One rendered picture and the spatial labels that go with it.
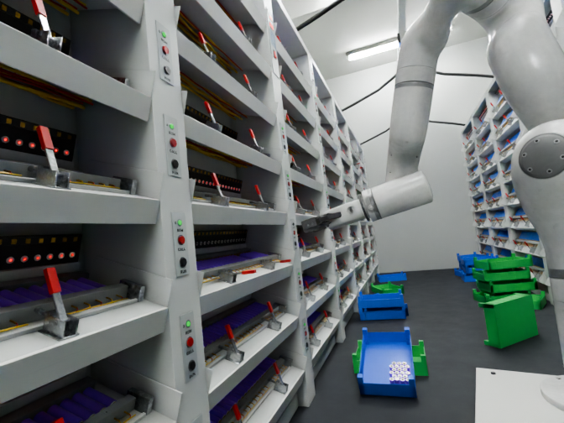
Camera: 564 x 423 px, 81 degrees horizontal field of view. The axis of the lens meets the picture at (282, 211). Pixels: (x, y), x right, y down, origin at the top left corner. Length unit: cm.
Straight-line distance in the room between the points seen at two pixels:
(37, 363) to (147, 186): 32
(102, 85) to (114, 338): 39
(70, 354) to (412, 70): 84
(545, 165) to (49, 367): 70
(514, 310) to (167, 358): 169
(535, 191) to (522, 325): 150
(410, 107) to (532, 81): 25
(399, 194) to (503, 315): 122
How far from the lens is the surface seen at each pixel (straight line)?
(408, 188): 85
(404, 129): 85
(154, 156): 66
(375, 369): 154
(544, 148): 60
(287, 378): 127
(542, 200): 63
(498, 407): 66
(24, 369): 50
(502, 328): 195
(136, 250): 68
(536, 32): 77
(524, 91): 73
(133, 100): 67
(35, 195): 50
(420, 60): 89
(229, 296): 84
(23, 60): 56
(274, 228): 128
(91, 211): 55
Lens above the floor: 62
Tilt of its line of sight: 5 degrees up
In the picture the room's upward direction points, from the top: 6 degrees counter-clockwise
